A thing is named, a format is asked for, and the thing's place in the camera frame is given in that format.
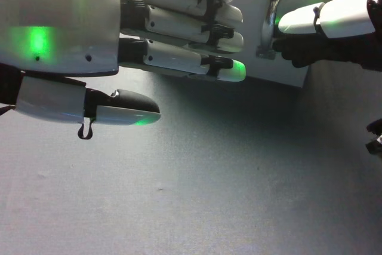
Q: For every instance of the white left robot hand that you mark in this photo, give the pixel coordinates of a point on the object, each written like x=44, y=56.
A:
x=59, y=13

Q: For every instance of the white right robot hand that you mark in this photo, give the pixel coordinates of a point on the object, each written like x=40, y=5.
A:
x=343, y=16

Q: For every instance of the grey table cloth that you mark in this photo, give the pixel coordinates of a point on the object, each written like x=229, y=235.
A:
x=191, y=192

